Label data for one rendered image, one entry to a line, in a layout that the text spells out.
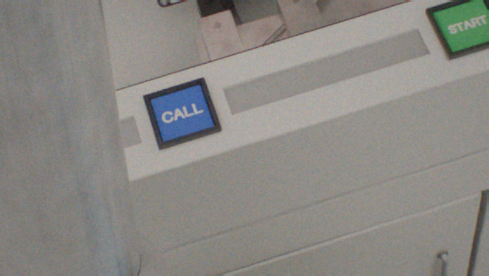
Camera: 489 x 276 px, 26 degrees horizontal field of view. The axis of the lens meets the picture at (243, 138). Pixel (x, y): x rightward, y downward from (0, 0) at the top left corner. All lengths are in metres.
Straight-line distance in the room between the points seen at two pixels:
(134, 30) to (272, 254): 0.29
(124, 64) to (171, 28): 0.07
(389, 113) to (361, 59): 0.05
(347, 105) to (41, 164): 0.43
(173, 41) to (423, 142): 0.30
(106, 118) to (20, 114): 0.05
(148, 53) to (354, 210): 0.28
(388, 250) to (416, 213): 0.07
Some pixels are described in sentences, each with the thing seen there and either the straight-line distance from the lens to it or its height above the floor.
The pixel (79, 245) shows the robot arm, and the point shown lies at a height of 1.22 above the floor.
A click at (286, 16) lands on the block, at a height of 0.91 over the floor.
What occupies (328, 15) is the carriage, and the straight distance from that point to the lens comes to 1.06.
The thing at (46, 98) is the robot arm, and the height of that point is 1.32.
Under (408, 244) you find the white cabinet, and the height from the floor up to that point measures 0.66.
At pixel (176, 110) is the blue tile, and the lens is 0.91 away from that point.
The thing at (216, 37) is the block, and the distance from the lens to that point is 1.02.
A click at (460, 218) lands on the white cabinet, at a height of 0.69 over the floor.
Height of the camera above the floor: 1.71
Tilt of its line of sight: 58 degrees down
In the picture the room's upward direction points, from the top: 11 degrees counter-clockwise
